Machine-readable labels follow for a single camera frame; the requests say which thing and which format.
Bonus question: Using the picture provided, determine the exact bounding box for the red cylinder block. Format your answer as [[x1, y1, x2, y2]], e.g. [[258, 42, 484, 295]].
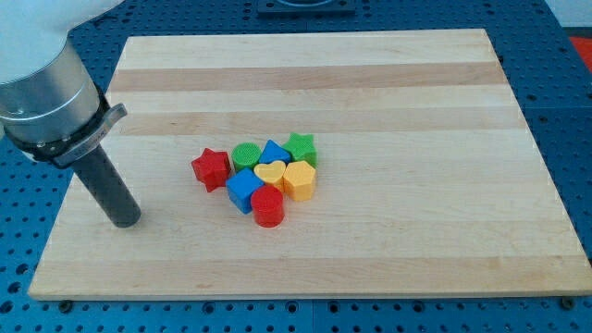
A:
[[251, 185, 285, 228]]

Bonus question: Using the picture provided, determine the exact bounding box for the blue cube block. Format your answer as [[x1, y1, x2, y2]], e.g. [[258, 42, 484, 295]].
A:
[[226, 168, 265, 215]]

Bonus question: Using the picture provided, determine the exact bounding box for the red star block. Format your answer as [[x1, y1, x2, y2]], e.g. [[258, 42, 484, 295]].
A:
[[191, 148, 231, 192]]

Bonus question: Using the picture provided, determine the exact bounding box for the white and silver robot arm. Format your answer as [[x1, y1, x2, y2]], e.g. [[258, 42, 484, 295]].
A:
[[1, 0, 126, 168]]

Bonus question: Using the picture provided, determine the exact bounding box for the blue triangle block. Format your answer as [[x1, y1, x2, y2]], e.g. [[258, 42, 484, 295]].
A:
[[259, 140, 291, 164]]

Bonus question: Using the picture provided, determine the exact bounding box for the light wooden board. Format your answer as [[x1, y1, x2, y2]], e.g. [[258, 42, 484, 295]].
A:
[[29, 29, 591, 301]]

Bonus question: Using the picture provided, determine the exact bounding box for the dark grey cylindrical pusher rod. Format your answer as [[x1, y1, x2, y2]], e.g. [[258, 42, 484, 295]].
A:
[[71, 145, 142, 228]]

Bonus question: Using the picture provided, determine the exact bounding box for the yellow heart block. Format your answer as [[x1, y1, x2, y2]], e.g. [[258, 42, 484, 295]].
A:
[[253, 160, 287, 192]]

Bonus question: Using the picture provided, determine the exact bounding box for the dark mounting plate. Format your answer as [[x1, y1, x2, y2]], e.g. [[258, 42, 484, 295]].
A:
[[256, 0, 356, 17]]

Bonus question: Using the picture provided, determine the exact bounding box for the green star block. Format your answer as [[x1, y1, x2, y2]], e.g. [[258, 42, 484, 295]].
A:
[[282, 132, 317, 167]]

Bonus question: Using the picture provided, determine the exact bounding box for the green cylinder block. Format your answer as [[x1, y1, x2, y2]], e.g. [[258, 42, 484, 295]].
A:
[[230, 142, 262, 172]]

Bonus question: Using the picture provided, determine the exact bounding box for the red object at right edge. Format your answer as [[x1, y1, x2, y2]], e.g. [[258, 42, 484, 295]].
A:
[[570, 36, 592, 71]]

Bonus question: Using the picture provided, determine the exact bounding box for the yellow hexagon block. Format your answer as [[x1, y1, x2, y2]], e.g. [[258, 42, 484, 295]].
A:
[[283, 161, 316, 202]]

